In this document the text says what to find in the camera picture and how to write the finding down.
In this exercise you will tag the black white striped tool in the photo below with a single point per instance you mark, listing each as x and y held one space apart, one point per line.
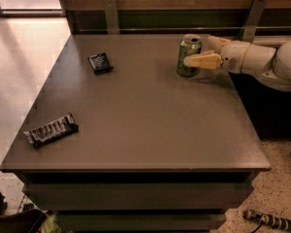
274 222

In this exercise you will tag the green soda can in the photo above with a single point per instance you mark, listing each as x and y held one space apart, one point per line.
189 44

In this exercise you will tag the dark chair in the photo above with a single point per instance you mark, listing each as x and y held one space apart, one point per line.
25 222

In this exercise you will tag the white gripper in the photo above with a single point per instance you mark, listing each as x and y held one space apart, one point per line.
235 56

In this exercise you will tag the green crumpled bag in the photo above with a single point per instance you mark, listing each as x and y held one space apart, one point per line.
51 225

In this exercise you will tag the black rxbar chocolate bar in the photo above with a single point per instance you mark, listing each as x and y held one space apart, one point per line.
52 131

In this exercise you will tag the small black snack packet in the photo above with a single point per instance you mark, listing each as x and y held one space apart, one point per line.
100 63

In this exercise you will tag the right metal wall bracket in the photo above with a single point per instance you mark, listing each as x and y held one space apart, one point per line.
252 19

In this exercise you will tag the left metal wall bracket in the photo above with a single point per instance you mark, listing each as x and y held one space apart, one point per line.
111 15

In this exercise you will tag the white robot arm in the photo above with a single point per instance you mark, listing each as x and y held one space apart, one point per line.
278 76

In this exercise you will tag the metal wall bracket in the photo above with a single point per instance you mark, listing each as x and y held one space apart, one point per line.
252 19
111 15

